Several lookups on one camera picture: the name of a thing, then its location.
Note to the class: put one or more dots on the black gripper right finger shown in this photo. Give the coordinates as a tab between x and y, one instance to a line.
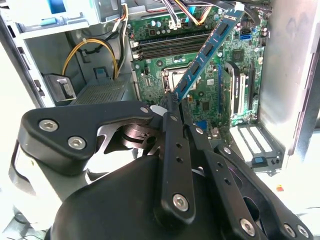
225	175

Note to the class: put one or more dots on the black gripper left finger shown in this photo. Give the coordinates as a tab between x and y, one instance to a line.
60	150

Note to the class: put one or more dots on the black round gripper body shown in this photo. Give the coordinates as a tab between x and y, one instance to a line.
112	212

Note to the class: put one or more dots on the blue RAM stick white sticker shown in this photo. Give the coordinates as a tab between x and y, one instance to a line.
207	50

